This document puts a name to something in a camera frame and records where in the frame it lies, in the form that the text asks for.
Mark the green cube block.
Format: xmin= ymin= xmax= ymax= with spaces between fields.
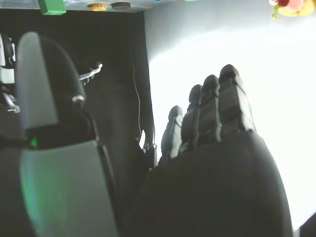
xmin=37 ymin=0 xmax=67 ymax=15

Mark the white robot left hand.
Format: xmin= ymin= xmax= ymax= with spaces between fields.
xmin=0 ymin=31 xmax=295 ymax=237

